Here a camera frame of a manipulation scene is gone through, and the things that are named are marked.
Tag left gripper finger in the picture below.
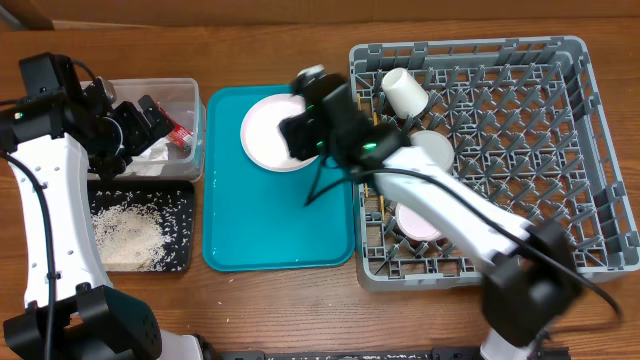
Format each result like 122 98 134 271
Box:
138 94 160 118
148 107 175 138

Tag red snack wrapper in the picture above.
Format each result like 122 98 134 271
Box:
159 107 193 151

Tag white napkin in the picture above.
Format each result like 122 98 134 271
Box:
133 138 170 162

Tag wooden chopstick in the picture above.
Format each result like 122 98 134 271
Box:
372 111 386 223
356 94 369 200

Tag rice grains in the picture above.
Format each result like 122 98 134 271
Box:
89 192 194 274

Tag cream cup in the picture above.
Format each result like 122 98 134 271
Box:
381 68 429 119

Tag small grey-white bowl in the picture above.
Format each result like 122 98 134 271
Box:
410 130 455 172

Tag white round plate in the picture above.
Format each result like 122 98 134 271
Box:
240 94 317 172

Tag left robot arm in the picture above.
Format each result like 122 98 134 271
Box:
1 78 213 359

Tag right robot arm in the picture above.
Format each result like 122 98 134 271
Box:
278 110 584 359

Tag grey dishwasher rack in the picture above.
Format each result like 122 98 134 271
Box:
349 36 639 282

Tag clear plastic bin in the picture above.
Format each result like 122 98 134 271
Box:
81 77 205 181

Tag black tray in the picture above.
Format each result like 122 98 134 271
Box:
87 179 196 274

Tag teal serving tray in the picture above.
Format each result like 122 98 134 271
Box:
202 85 355 272

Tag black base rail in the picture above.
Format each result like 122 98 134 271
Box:
199 345 571 360

